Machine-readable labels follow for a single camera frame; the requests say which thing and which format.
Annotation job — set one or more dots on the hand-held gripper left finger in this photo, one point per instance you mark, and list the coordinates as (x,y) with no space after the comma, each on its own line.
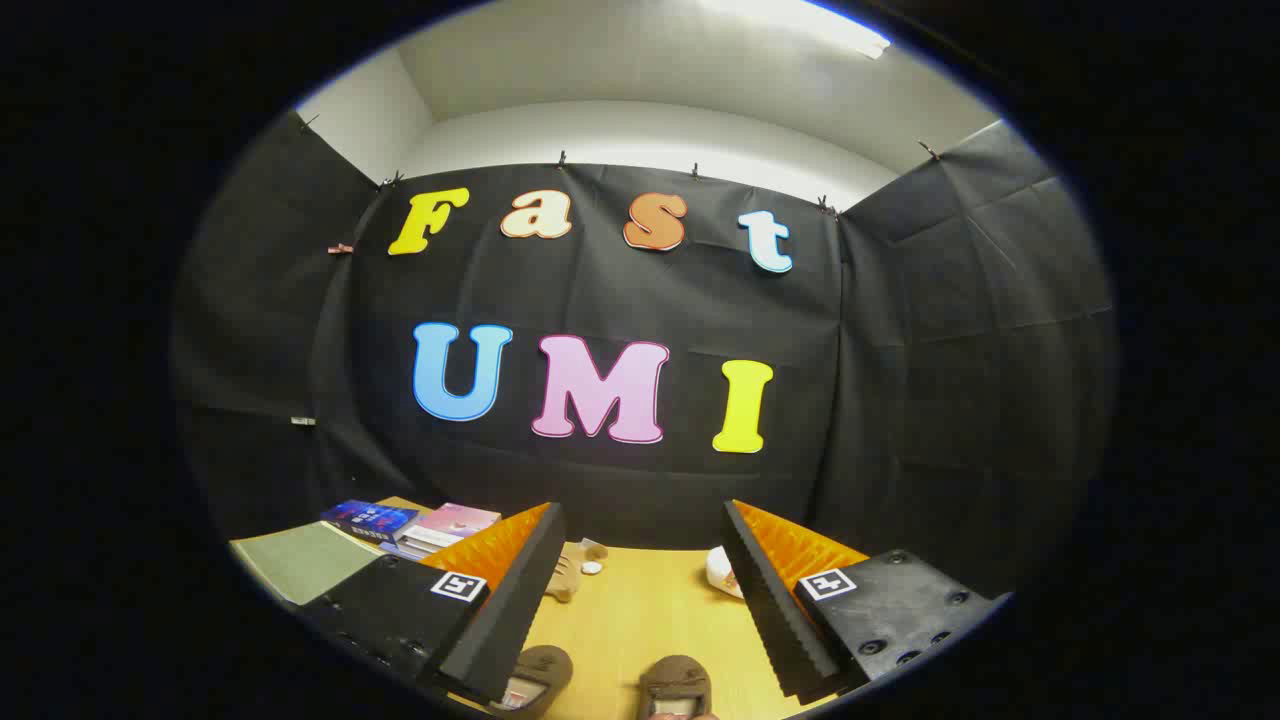
(510,610)

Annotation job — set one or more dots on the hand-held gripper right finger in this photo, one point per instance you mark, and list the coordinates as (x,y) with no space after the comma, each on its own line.
(775,610)

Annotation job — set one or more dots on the brown fuzzy shoe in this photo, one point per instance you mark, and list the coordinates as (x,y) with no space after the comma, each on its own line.
(675,680)
(535,672)

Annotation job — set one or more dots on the green fabric storage box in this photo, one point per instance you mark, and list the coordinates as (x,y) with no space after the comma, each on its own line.
(305,560)

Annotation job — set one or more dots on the brown plush toy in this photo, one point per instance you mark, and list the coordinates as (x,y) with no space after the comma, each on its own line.
(565,578)

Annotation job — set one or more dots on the white plush toy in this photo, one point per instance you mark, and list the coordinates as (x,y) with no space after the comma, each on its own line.
(722,572)

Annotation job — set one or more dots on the pink cover book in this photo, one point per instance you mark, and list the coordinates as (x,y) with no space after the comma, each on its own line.
(455,520)

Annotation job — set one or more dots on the white book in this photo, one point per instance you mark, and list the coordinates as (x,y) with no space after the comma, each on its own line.
(405,550)
(430,541)

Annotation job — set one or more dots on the dark blue book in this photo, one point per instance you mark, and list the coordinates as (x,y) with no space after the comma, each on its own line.
(368,518)

